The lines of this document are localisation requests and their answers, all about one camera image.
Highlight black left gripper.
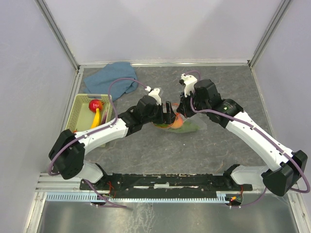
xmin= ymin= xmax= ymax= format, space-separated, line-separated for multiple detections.
xmin=142 ymin=101 xmax=177 ymax=124

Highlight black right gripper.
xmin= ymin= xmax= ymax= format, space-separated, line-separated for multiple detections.
xmin=176 ymin=88 xmax=209 ymax=118

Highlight orange peach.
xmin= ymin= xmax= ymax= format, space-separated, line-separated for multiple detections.
xmin=171 ymin=115 xmax=184 ymax=129

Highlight green lettuce leaves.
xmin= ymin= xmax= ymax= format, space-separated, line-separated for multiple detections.
xmin=154 ymin=121 xmax=200 ymax=133

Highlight clear zip top bag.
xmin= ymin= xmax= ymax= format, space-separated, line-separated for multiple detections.
xmin=153 ymin=103 xmax=207 ymax=133

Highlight yellow banana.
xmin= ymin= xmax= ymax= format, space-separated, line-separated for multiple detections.
xmin=91 ymin=108 xmax=101 ymax=129

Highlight red apple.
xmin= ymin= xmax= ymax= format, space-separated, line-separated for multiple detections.
xmin=88 ymin=99 xmax=103 ymax=113

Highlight purple eggplant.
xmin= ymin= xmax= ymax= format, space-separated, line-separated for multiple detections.
xmin=101 ymin=110 xmax=108 ymax=125

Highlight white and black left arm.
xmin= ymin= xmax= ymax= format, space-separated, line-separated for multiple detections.
xmin=49 ymin=96 xmax=176 ymax=189

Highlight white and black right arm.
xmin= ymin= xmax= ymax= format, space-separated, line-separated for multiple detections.
xmin=177 ymin=74 xmax=311 ymax=197

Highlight blue cloth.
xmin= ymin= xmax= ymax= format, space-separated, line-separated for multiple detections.
xmin=84 ymin=62 xmax=138 ymax=101

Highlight pale green perforated basket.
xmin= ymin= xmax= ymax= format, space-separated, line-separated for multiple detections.
xmin=65 ymin=94 xmax=113 ymax=137

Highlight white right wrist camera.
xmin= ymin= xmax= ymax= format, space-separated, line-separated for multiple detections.
xmin=179 ymin=73 xmax=198 ymax=98

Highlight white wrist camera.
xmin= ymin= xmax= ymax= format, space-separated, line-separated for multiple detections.
xmin=145 ymin=86 xmax=163 ymax=105
xmin=179 ymin=73 xmax=198 ymax=98

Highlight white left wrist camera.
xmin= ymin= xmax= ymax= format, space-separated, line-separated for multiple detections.
xmin=145 ymin=86 xmax=163 ymax=105

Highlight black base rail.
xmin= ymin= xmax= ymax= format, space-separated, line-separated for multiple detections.
xmin=93 ymin=173 xmax=253 ymax=199

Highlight light blue cable duct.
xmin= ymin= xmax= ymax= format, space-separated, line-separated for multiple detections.
xmin=45 ymin=191 xmax=231 ymax=202

